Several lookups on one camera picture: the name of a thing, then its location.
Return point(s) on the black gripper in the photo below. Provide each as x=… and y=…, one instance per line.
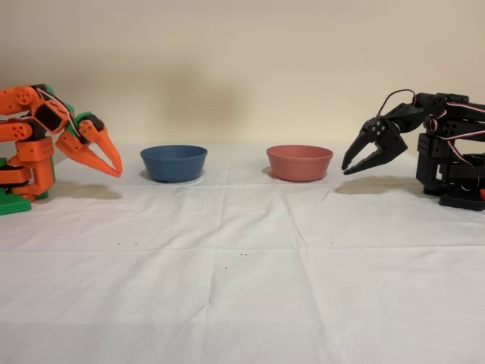
x=383, y=141

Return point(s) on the pink bowl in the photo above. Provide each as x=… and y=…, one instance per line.
x=299, y=165

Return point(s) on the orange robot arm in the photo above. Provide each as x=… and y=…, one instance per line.
x=30, y=151

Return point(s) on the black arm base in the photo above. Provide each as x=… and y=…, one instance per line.
x=462, y=201

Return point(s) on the green arm base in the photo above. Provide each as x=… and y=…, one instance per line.
x=15, y=206

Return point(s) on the blue bowl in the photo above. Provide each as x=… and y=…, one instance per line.
x=173, y=165

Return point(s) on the white tablecloth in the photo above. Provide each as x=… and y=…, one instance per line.
x=242, y=284

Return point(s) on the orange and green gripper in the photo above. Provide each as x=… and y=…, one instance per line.
x=84, y=141

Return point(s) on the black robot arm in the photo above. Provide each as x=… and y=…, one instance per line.
x=447, y=151

